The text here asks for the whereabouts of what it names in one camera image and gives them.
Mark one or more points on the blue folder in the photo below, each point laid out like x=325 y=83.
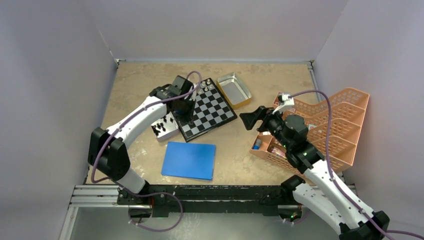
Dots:
x=189 y=160

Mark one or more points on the gold rectangular metal tin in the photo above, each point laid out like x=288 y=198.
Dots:
x=234 y=90

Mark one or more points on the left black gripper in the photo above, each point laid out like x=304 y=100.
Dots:
x=188 y=118

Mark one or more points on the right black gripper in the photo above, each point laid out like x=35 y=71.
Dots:
x=268 y=115

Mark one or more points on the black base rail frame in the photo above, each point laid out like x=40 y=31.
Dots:
x=267 y=200

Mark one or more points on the orange plastic tiered organizer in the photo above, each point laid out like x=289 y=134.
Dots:
x=344 y=122

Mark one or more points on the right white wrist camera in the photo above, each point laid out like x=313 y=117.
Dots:
x=283 y=103

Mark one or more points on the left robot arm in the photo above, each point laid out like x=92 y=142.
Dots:
x=108 y=148

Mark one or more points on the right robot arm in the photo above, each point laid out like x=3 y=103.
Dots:
x=339 y=207

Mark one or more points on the white chess piece row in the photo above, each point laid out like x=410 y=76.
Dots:
x=205 y=86

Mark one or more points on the black and silver chessboard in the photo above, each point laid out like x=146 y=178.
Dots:
x=211 y=111

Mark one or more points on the pile of black chess pieces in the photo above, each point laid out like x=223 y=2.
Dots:
x=161 y=128

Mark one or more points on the blue capped small bottle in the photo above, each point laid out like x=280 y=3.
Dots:
x=257 y=144

